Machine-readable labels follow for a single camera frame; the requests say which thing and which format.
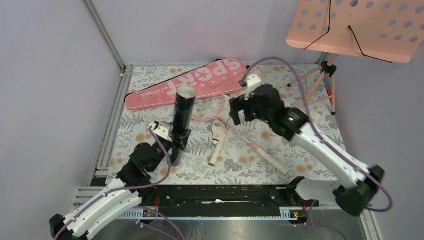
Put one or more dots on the pink music stand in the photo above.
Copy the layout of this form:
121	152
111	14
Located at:
389	31

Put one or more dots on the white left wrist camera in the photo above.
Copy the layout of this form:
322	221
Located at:
162	129

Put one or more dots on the floral fern tablecloth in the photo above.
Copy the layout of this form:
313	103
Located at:
237	162

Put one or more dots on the white shuttlecock pair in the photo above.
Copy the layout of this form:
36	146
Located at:
187	95

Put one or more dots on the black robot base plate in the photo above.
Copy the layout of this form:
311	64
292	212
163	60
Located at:
224	201

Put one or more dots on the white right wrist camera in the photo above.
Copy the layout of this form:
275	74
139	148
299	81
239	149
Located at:
250	84

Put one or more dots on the pink racket bag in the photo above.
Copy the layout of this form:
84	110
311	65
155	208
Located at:
220	77

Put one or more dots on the black shuttlecock tube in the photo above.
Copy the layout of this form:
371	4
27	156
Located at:
183	109

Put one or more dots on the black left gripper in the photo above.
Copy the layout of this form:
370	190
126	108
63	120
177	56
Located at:
182	139

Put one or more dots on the pink badminton racket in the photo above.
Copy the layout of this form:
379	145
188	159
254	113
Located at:
276	164
206	110

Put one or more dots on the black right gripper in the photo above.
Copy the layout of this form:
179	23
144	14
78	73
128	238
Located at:
239	104

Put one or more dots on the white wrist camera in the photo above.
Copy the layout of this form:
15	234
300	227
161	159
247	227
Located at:
162	129
250	84

